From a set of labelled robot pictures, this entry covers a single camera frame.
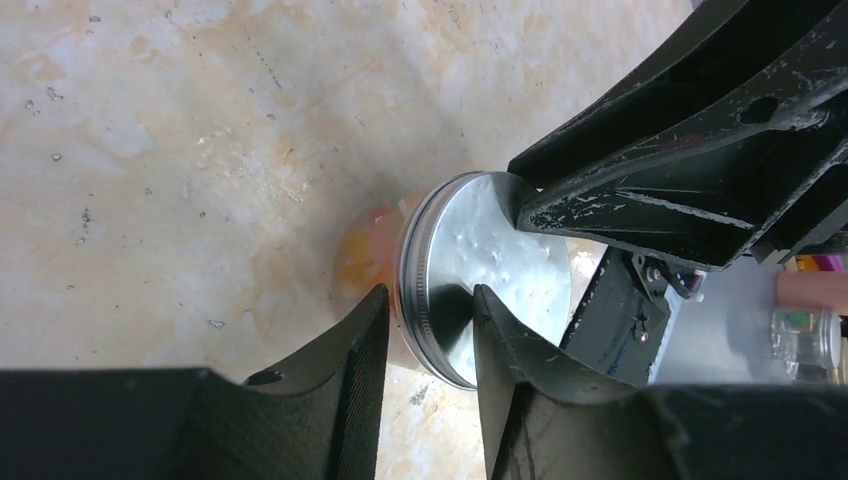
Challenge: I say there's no clear jar beyond table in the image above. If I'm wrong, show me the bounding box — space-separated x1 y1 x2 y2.
770 309 843 384

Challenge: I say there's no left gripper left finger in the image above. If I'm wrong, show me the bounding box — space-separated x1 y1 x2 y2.
1 285 389 479

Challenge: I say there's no clear plastic jar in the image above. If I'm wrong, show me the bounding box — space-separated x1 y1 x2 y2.
330 190 426 372

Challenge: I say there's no silver jar lid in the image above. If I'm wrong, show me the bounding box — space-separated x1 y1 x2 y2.
394 172 572 390

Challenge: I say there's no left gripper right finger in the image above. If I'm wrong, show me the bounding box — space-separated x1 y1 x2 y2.
473 285 847 479

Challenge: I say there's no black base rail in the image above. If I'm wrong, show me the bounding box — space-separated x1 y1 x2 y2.
560 247 705 386

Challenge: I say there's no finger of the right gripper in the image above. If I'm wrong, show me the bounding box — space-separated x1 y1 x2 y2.
518 112 847 270
508 0 838 188

